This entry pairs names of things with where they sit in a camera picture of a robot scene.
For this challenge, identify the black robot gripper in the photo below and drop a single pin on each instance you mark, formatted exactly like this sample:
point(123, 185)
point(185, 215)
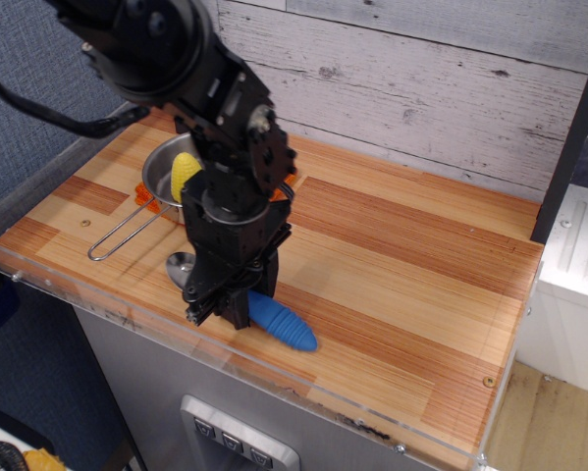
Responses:
point(233, 253)

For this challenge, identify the blue handled metal spoon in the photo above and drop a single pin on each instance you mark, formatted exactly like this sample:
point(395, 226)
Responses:
point(269, 314)

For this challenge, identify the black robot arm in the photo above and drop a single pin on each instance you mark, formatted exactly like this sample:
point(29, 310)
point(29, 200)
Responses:
point(167, 55)

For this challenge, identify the silver toy fridge cabinet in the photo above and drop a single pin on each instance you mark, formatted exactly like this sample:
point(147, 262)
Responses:
point(176, 392)

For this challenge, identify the orange knitted cloth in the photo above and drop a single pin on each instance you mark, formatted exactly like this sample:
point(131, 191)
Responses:
point(144, 193)

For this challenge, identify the yellow toy corn cob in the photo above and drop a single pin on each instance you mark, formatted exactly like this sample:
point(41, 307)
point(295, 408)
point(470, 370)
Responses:
point(184, 167)

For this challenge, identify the grey ice dispenser panel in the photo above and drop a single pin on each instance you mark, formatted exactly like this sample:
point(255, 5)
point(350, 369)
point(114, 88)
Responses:
point(220, 440)

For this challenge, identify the small steel saucepan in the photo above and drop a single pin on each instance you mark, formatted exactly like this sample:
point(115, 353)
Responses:
point(159, 162)

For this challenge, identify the clear acrylic table guard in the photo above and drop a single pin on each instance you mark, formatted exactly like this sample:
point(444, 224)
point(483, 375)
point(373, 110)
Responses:
point(411, 255)

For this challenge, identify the yellow object bottom left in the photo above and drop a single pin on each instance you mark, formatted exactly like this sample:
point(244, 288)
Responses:
point(43, 460)

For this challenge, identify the white grooved side counter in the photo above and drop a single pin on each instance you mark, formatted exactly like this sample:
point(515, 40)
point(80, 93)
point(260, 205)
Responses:
point(553, 336)

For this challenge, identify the black vertical post right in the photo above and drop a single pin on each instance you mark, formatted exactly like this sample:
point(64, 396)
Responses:
point(563, 172)

